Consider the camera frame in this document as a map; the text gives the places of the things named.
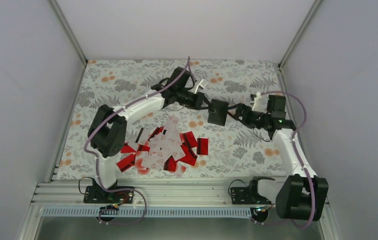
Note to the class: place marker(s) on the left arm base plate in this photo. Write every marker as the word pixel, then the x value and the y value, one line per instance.
pixel 96 195

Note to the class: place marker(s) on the white floral card centre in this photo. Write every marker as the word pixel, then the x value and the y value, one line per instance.
pixel 169 141

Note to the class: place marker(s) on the black card holder wallet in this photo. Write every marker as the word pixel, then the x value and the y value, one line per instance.
pixel 217 112

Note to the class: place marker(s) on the floral patterned table mat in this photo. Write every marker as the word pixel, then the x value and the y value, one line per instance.
pixel 234 151

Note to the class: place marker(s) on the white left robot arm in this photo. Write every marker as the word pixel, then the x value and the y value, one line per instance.
pixel 107 133

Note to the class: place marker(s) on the slotted cable duct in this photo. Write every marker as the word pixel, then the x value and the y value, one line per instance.
pixel 150 212

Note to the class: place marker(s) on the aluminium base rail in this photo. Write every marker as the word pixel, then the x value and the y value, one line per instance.
pixel 159 192

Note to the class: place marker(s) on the red card lower right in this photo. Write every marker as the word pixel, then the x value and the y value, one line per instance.
pixel 190 158

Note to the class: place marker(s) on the red card centre right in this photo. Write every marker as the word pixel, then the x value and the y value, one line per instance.
pixel 189 140

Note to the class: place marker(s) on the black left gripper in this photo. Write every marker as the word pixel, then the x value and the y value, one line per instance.
pixel 197 103

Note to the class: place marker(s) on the aluminium frame post right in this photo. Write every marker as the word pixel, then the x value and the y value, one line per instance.
pixel 300 32

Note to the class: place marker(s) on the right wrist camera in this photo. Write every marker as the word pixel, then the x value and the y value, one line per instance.
pixel 256 101

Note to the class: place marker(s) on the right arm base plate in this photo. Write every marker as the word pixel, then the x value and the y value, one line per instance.
pixel 241 196

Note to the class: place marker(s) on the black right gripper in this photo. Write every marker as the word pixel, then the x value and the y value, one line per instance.
pixel 240 107

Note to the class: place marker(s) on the red card far right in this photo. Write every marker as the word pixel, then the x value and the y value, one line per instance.
pixel 202 146

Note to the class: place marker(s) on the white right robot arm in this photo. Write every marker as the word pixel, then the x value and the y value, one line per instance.
pixel 303 194

